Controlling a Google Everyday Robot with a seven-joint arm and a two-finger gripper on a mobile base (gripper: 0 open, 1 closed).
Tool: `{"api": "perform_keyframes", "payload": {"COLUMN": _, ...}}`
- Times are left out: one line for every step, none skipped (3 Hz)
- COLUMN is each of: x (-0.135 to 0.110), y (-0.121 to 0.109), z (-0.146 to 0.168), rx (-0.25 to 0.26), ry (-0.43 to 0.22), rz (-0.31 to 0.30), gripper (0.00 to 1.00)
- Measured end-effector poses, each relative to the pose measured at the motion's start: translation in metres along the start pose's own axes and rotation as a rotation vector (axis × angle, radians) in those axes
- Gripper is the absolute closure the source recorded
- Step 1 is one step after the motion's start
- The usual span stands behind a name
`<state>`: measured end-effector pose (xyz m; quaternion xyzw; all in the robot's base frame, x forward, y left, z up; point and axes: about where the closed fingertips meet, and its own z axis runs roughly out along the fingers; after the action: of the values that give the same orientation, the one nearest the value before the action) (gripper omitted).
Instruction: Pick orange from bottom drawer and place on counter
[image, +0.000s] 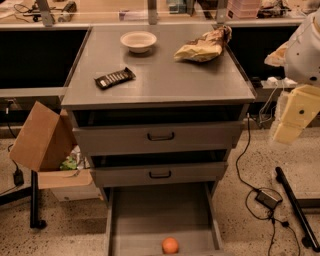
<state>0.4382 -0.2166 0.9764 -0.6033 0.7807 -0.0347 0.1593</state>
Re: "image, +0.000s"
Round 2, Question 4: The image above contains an orange fruit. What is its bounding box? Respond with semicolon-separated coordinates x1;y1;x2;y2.
162;237;179;254

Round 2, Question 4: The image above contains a white power strip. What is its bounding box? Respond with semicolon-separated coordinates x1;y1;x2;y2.
281;77;296;86

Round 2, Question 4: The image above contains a black table leg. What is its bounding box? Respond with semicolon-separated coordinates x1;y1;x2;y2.
0;171;47;230
275;167;320;253

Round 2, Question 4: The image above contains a white paper bowl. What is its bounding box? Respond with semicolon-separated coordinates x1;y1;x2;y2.
120;31;157;53

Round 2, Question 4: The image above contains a grey drawer cabinet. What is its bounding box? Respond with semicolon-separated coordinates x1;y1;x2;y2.
60;23;257;208

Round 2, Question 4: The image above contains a black power cable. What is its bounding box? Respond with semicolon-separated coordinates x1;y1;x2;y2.
235;113;302;256

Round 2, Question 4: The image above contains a black snack bar wrapper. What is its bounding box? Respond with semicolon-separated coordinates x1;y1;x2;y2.
94;67;136;90

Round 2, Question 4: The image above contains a pink plastic bin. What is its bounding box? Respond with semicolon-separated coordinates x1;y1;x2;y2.
226;0;261;19

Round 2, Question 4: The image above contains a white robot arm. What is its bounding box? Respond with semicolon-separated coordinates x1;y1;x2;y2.
264;9;320;145

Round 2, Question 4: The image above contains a brown cardboard box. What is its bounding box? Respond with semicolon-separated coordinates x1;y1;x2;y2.
9;101;93;189

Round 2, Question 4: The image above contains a green snack packet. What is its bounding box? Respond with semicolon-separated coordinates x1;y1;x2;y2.
60;156;77;170

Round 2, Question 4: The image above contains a black power adapter brick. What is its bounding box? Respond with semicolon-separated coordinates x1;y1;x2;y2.
255;191;282;210

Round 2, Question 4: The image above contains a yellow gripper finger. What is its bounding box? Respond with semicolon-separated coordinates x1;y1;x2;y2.
264;42;288;67
272;85;320;145

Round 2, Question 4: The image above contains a black table leg left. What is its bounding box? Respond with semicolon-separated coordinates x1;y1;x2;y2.
0;171;47;230

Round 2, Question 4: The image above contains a grey bottom drawer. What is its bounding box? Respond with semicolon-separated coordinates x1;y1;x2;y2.
104;183;234;256

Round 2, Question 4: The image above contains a yellow brown chip bag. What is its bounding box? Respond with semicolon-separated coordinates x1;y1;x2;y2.
174;26;232;63

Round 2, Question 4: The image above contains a white plug adapter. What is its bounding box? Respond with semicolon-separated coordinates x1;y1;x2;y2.
267;77;278;83

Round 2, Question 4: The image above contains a black plug adapter left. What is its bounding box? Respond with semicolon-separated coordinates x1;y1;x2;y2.
13;169;24;186

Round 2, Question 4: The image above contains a black table leg right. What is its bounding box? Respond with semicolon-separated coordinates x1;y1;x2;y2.
275;167;320;253

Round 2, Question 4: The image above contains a grey top drawer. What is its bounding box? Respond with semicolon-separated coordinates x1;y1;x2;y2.
73;122;242;156

